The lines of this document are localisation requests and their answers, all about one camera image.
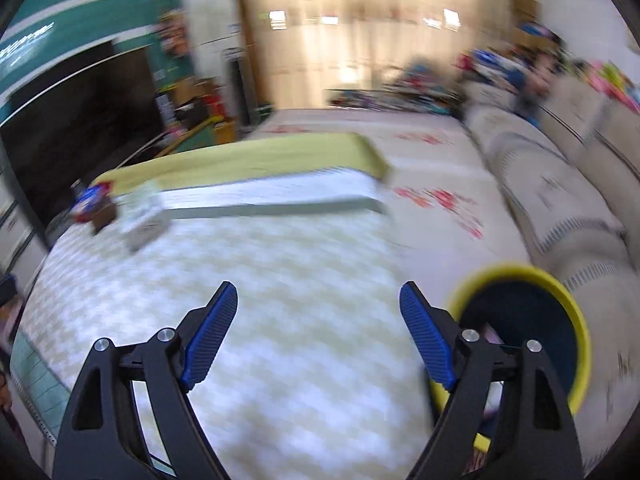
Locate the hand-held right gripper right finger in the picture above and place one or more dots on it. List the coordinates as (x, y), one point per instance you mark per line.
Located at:
(427, 340)

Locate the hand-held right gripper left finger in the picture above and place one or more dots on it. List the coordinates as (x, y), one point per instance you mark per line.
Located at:
(210, 340)

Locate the yellow trash bin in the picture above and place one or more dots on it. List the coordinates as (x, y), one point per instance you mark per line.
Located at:
(525, 310)

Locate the table with green patterned cloth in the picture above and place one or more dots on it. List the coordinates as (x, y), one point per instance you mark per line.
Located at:
(300, 310)

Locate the white box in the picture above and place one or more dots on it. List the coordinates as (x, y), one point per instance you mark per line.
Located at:
(145, 220)

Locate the beige sofa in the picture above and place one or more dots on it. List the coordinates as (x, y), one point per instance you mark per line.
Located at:
(550, 210)

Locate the red and blue packet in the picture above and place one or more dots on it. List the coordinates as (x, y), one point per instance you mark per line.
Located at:
(92, 202)

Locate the floral floor mat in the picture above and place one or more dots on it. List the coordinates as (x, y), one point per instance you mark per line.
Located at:
(435, 150)

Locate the set of beige sofa covers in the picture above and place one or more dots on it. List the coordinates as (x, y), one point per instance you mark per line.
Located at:
(545, 185)

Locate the cardboard boxes by television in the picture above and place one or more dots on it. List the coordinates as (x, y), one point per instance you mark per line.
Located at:
(195, 105)

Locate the pile of books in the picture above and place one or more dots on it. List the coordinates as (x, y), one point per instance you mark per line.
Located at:
(390, 97)

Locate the black television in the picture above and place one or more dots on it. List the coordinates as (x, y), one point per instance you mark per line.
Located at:
(75, 135)

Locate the blue suitcase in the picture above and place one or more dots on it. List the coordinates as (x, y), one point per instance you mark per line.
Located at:
(495, 67)

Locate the cream patterned curtain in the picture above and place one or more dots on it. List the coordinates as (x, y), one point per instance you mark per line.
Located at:
(375, 35)

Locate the artificial flower decoration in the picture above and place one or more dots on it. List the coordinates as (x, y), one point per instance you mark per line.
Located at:
(172, 32)

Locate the wooden door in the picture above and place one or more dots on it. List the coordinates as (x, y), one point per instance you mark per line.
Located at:
(261, 25)

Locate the pile of plush toys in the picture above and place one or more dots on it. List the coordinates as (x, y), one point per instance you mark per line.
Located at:
(615, 80)

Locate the cardboard boxes by sofa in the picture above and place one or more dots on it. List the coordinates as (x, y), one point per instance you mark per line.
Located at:
(525, 15)

